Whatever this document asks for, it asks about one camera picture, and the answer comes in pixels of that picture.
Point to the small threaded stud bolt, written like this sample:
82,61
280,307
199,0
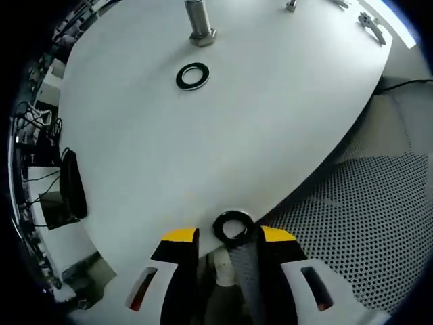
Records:
292,5

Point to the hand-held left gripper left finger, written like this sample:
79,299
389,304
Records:
176,271

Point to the grey mesh office chair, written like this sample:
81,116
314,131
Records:
355,220

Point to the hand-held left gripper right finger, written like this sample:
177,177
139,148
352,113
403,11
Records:
284,254

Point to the large metal washer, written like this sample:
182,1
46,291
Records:
217,227
179,77

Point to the metal bracket part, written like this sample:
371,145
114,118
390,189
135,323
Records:
372,27

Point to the dark box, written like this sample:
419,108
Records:
50,210

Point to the black computer mouse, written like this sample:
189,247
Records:
76,189

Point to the large threaded stud bolt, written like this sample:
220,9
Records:
199,20

